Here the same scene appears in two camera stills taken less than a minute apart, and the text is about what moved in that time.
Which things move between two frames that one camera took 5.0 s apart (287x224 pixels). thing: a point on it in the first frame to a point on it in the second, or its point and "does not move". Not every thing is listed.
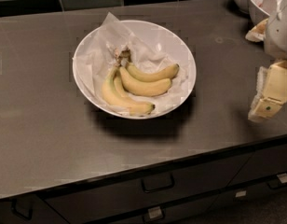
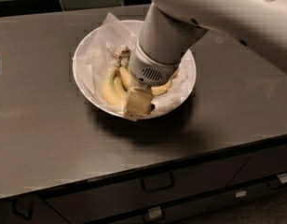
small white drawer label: [240, 193] does not move
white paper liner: [97, 59] does not move
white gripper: [280, 35] to [148, 69]
